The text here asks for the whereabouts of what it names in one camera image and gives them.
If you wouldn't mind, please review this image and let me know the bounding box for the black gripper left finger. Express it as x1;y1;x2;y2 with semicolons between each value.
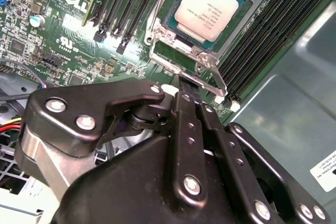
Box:
14;76;208;205

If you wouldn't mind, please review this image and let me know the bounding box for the metal socket cover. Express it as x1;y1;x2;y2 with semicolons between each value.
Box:
148;28;228;98

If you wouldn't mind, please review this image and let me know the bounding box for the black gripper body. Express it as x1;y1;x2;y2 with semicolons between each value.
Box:
52;136;250;224

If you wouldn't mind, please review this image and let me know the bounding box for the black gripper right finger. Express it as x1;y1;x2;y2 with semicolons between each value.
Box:
191;84;331;224

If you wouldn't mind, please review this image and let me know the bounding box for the silver CPU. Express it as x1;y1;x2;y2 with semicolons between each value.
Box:
161;0;251;51

